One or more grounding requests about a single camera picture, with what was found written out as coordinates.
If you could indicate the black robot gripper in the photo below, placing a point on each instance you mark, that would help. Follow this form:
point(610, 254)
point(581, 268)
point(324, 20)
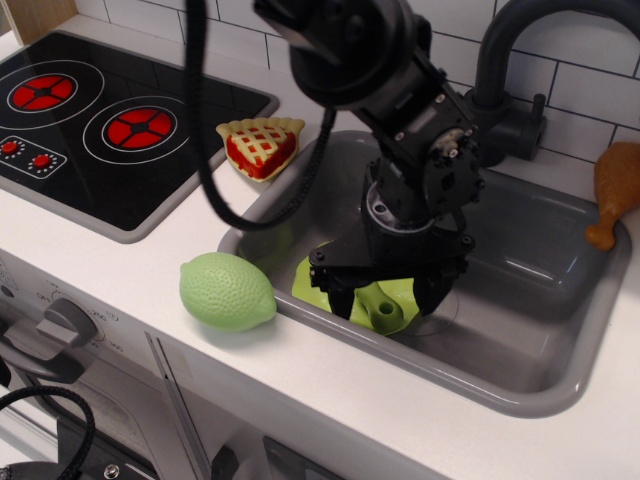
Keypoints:
point(363, 252)

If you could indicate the grey green toy spatula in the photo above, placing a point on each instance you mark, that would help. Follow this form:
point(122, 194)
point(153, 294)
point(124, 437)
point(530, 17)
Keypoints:
point(377, 311)

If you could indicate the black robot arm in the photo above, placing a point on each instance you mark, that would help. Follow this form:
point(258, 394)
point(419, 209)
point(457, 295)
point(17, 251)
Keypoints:
point(372, 58)

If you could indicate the light green plastic plate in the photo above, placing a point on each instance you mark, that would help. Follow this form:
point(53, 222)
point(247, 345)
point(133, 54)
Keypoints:
point(400, 290)

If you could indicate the grey toy sink basin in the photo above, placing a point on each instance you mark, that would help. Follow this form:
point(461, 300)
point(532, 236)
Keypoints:
point(521, 328)

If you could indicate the dark grey sink faucet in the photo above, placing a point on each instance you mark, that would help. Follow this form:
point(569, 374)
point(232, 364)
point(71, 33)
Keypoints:
point(504, 129)

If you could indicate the green toy lemon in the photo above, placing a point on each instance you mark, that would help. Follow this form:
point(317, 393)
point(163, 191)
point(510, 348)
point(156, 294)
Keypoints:
point(226, 292)

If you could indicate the toy cherry pie slice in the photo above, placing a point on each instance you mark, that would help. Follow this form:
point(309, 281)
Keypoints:
point(261, 148)

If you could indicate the brown toy chicken drumstick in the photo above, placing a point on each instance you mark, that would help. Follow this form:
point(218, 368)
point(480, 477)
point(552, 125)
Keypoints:
point(616, 189)

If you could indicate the black toy stove top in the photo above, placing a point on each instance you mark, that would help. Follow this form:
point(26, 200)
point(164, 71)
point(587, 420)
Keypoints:
point(95, 134)

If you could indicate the grey oven knob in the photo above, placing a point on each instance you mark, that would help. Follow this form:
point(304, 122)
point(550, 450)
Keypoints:
point(67, 324)

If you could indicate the wooden side panel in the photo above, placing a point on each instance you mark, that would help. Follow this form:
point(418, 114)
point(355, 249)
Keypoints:
point(32, 19)

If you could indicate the grey oven door handle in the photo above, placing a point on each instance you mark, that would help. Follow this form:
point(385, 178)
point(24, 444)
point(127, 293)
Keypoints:
point(60, 368)

